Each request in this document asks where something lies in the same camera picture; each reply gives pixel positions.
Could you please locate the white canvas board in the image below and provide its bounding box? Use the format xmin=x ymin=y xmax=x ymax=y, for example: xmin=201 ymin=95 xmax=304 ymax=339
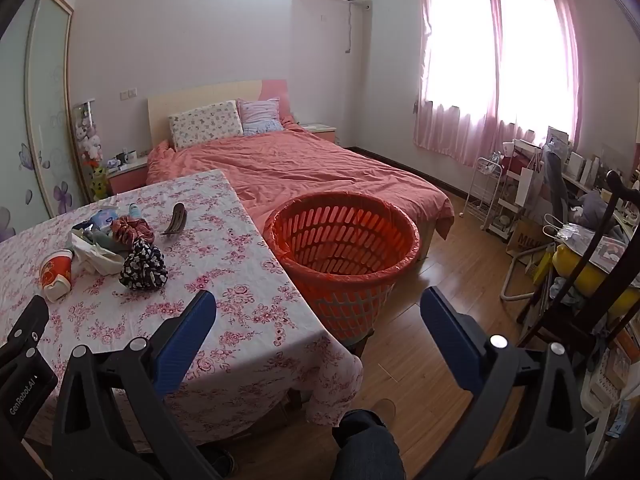
xmin=565 ymin=151 xmax=587 ymax=182

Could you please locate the pink striped pillow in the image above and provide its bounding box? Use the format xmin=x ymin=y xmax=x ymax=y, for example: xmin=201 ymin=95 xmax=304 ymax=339
xmin=236 ymin=97 xmax=287 ymax=136

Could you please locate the dark wooden chair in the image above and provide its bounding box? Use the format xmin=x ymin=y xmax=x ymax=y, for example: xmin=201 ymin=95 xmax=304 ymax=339
xmin=517 ymin=170 xmax=640 ymax=363

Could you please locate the floral print pillow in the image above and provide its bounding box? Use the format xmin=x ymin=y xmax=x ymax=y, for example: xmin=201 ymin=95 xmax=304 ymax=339
xmin=168 ymin=100 xmax=244 ymax=152

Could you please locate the wooden bed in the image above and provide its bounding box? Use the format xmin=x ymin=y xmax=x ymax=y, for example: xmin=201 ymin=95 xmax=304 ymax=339
xmin=146 ymin=79 xmax=455 ymax=261

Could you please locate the air conditioner cable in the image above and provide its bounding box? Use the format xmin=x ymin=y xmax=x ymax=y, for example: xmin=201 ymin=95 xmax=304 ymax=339
xmin=345 ymin=0 xmax=373 ymax=54

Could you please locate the red and white paper cup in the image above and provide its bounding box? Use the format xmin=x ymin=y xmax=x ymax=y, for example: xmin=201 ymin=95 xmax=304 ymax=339
xmin=38 ymin=252 xmax=76 ymax=303

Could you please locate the clear tube of plush toys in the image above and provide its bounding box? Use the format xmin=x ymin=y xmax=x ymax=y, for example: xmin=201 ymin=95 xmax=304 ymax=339
xmin=72 ymin=101 xmax=106 ymax=166

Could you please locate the white paper bag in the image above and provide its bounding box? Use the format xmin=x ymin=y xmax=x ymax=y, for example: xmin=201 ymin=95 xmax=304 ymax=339
xmin=515 ymin=167 xmax=539 ymax=207

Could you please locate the clear bag with handles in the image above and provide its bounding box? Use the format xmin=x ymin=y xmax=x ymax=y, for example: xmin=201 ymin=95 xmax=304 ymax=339
xmin=544 ymin=212 xmax=602 ymax=247

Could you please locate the black floral scrunchie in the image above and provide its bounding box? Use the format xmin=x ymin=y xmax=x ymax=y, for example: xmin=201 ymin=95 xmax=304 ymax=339
xmin=119 ymin=239 xmax=169 ymax=291

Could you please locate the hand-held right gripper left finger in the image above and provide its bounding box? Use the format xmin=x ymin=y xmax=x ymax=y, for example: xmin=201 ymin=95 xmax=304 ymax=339
xmin=51 ymin=289 xmax=223 ymax=480

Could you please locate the pink nightstand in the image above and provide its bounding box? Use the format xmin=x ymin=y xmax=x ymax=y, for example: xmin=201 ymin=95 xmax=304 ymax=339
xmin=300 ymin=122 xmax=338 ymax=147
xmin=107 ymin=155 xmax=151 ymax=196

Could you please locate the white rolling cart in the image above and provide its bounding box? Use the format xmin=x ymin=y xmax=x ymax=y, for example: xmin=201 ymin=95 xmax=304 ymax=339
xmin=492 ymin=140 xmax=543 ymax=239

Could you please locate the blue tissue pack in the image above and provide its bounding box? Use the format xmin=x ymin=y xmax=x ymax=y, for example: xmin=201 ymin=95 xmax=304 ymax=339
xmin=90 ymin=208 xmax=121 ymax=228

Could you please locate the white wire rack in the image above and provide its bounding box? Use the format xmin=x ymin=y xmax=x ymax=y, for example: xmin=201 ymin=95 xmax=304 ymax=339
xmin=465 ymin=156 xmax=503 ymax=232

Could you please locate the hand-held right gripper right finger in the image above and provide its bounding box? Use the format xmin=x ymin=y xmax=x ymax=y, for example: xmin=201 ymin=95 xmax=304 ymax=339
xmin=419 ymin=286 xmax=588 ymax=480

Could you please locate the grey office chair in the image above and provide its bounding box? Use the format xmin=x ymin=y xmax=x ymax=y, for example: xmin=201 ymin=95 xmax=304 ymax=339
xmin=542 ymin=150 xmax=572 ymax=222

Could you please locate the red plastic bag liner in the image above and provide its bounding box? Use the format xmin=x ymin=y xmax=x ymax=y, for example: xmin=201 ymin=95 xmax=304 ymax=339
xmin=262 ymin=191 xmax=421 ymax=283

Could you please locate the dark shoe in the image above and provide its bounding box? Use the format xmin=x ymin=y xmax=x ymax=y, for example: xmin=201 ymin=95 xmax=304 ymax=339
xmin=199 ymin=447 xmax=236 ymax=479

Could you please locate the pink curtain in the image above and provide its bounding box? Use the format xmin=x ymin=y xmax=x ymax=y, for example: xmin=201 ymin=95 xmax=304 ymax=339
xmin=492 ymin=0 xmax=587 ymax=171
xmin=412 ymin=0 xmax=502 ymax=155

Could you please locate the tan shoe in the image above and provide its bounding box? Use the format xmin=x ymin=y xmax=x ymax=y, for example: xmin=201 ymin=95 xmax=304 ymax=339
xmin=367 ymin=398 xmax=397 ymax=428

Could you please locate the white metal tube frame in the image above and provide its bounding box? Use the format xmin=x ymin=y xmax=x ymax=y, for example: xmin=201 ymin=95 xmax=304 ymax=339
xmin=501 ymin=247 xmax=542 ymax=304

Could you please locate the orange plastic basket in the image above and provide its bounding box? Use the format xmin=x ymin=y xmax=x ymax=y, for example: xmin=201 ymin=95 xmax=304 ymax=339
xmin=262 ymin=191 xmax=421 ymax=343

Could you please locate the white plastic crate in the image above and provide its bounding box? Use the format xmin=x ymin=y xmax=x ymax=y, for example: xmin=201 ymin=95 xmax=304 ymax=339
xmin=584 ymin=355 xmax=640 ymax=461

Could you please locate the dark stool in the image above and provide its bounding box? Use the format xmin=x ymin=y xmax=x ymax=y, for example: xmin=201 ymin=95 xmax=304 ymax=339
xmin=345 ymin=330 xmax=377 ymax=357

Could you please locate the red scrunchie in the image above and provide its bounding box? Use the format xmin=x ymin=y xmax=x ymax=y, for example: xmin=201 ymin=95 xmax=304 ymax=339
xmin=110 ymin=216 xmax=157 ymax=247

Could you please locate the person's leg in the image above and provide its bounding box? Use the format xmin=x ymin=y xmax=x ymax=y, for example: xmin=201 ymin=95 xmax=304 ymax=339
xmin=331 ymin=409 xmax=406 ymax=480

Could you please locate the pink floral tablecloth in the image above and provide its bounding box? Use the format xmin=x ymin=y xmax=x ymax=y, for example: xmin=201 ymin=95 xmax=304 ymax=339
xmin=0 ymin=169 xmax=364 ymax=448

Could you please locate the flower print sliding wardrobe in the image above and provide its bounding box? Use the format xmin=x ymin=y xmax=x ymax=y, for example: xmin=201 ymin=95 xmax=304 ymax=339
xmin=0 ymin=0 xmax=76 ymax=248

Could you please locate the grey purple plush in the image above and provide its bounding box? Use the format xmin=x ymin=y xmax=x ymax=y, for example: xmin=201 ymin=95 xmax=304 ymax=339
xmin=575 ymin=191 xmax=614 ymax=232

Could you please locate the brown cardboard box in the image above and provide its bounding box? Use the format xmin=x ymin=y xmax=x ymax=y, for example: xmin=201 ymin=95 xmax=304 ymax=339
xmin=507 ymin=217 xmax=552 ymax=262

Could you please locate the brown hair claw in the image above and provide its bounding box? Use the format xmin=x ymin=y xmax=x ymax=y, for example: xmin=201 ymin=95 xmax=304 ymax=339
xmin=161 ymin=202 xmax=188 ymax=237

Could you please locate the light green towel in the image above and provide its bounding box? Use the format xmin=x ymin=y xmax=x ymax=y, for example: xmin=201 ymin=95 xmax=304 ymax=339
xmin=70 ymin=244 xmax=126 ymax=277

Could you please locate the yellow plastic tub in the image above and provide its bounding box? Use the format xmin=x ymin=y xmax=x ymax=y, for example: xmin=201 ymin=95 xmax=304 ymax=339
xmin=552 ymin=245 xmax=640 ymax=317

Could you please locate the coral duvet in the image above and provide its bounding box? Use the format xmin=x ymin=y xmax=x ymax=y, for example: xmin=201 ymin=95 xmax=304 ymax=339
xmin=146 ymin=127 xmax=455 ymax=241

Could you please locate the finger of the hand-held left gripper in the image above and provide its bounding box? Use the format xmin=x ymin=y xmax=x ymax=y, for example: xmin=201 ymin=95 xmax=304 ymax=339
xmin=0 ymin=296 xmax=50 ymax=367

